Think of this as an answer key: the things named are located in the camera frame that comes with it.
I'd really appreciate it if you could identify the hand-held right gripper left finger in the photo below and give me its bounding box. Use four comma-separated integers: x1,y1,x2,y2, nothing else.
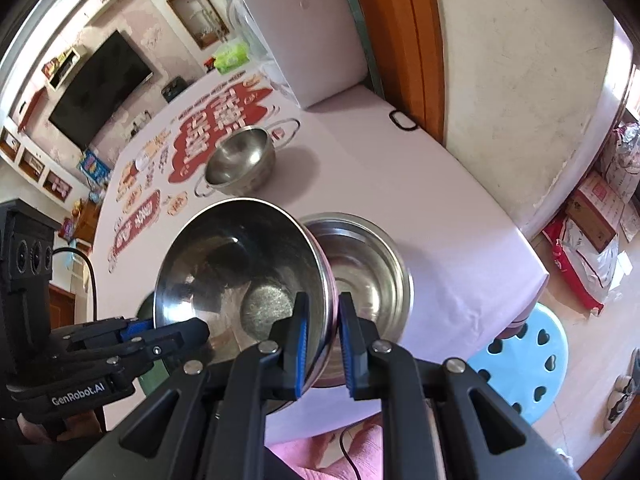
60,291,311,480

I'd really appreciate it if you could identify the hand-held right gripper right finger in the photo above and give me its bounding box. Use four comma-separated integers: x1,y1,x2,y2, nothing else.
338,292,583,480

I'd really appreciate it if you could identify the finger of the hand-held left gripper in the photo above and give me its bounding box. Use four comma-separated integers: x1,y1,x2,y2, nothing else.
82,317,211,377
55,316,153,349

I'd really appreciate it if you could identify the green plate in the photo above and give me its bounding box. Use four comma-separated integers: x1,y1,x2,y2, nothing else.
136,294,171,396

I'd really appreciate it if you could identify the wide steel bowl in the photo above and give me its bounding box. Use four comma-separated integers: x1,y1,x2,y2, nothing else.
300,212,415,388

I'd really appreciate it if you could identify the pink steel bowl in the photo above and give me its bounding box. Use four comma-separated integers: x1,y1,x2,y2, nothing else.
153,198,337,413

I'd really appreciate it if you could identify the person's left hand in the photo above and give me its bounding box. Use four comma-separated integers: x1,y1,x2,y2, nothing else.
17,409,107,445

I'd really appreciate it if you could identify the wooden television cabinet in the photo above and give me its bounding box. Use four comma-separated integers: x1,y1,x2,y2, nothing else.
60,200,106,246

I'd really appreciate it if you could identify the colourful poster board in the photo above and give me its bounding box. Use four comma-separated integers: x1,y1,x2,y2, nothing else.
77,149,112,186

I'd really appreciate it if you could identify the printed pink tablecloth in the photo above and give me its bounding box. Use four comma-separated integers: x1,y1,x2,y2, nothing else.
92,67,550,446

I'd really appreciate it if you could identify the light blue heart stool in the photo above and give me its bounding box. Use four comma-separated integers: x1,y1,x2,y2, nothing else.
469,302,568,423

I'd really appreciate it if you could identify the small steel bowl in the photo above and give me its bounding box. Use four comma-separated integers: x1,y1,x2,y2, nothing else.
204,127,277,196

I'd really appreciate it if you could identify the black heater appliance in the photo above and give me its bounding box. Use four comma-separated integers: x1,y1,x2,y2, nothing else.
161,77,185,103

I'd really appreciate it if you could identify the red and white sack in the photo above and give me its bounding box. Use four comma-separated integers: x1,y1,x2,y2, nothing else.
542,202,621,318

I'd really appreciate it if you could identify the white shoe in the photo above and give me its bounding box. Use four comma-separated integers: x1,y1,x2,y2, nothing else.
602,375,640,431

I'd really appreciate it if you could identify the cardboard box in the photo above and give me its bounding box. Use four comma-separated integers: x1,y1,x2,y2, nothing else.
565,172,621,253

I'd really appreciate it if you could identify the green tissue box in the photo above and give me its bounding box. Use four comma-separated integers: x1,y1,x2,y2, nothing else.
212,40,249,73

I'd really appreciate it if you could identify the white bottle sterilizer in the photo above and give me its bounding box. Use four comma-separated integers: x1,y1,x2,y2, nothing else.
225,0,371,109

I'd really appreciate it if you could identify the white printed sack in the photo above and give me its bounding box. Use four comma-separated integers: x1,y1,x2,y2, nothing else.
600,122,640,206

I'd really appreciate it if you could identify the wooden sliding door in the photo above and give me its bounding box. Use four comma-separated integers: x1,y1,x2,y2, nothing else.
345,0,446,143

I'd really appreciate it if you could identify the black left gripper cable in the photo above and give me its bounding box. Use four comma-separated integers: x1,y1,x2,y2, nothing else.
52,246,99,322

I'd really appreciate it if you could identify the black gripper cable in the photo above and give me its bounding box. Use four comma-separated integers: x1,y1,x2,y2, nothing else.
52,246,99,322
339,427,368,480

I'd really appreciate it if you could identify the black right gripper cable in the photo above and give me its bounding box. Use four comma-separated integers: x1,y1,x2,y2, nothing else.
339,427,368,480

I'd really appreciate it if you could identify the built-in wall niche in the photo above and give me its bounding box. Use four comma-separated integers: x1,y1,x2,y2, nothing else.
0,125,73,203
165,0,231,51

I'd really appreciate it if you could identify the red wall shelf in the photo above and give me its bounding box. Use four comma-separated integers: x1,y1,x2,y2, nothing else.
20,87,46,131

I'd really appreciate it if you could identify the wall television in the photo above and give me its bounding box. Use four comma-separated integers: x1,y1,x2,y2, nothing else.
48,30,153,151

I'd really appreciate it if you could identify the black hair tie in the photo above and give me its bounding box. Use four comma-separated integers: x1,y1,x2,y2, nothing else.
389,109,420,132

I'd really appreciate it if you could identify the white wall shelf box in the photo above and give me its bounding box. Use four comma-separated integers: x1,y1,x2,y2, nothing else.
44,45,83,91

